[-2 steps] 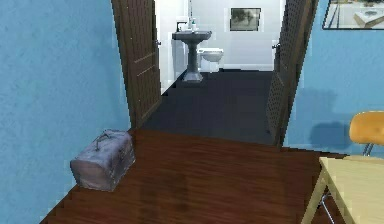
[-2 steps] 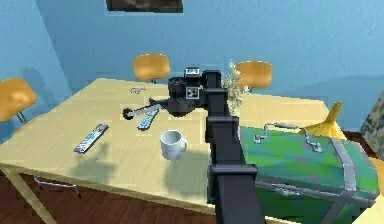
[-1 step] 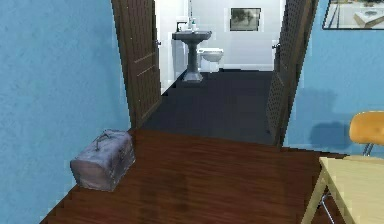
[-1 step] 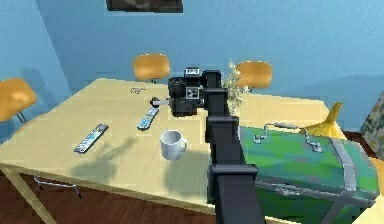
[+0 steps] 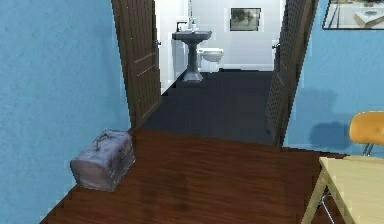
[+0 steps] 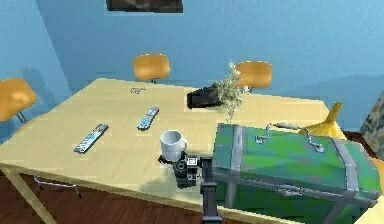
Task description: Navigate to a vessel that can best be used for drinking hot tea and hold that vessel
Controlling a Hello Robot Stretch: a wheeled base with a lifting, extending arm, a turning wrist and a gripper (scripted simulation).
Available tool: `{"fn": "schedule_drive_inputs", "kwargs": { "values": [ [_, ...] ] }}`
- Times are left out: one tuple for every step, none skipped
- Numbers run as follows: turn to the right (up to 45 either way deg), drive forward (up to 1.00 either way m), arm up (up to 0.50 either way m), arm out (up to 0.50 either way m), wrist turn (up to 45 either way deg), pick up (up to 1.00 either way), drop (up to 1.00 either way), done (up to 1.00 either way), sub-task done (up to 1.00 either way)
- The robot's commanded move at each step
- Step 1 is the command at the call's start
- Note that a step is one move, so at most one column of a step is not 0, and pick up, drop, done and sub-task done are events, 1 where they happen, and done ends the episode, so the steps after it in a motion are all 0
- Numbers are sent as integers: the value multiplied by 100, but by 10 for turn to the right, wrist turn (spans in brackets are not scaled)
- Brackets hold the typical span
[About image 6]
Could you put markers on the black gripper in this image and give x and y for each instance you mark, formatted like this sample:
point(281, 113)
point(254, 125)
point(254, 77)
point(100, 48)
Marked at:
point(181, 169)

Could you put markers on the white mug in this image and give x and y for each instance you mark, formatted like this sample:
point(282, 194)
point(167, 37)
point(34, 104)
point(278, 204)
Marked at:
point(172, 145)

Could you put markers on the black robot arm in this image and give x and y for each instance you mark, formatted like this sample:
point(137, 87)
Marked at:
point(209, 200)

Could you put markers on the grey remote control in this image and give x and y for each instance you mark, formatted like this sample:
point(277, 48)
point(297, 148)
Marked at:
point(148, 118)
point(90, 139)

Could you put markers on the pale wooden table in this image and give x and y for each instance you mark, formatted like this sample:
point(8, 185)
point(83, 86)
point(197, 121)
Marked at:
point(110, 143)

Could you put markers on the dried plant in black pot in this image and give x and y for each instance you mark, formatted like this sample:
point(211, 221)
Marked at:
point(203, 97)

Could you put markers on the orange chair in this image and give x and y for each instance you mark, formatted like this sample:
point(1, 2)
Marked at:
point(151, 66)
point(256, 74)
point(13, 98)

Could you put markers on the patterned grey green cushion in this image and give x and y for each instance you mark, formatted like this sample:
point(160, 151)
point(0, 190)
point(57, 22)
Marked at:
point(375, 128)

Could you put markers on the grey metal chair frame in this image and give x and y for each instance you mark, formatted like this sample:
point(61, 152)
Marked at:
point(56, 184)

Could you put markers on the dark framed wall picture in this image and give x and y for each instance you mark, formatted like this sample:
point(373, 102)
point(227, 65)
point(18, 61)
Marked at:
point(144, 5)

